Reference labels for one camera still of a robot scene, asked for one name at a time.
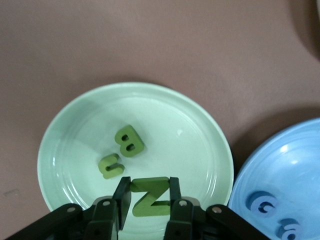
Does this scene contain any blue letter c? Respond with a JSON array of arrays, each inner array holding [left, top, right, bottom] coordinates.
[[247, 191, 279, 216]]

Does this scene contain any green plate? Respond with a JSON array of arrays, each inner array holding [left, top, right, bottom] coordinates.
[[36, 82, 235, 240]]

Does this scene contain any blue plate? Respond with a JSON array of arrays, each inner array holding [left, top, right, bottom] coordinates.
[[227, 117, 320, 240]]

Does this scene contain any green letter B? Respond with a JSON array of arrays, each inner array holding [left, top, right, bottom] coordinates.
[[114, 124, 147, 158]]

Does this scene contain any brown table cover mat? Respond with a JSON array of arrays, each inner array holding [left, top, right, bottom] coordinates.
[[0, 0, 320, 240]]

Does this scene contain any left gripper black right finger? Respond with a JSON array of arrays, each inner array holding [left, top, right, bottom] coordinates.
[[163, 176, 270, 240]]

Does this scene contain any blue letter a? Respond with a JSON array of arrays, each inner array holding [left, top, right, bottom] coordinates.
[[276, 217, 301, 240]]

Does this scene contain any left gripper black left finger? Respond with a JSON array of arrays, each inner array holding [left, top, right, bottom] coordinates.
[[9, 176, 132, 240]]

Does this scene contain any green letter u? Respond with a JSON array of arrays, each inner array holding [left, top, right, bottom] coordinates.
[[98, 154, 125, 180]]

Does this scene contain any green letter N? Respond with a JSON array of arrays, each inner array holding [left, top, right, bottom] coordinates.
[[129, 176, 172, 218]]

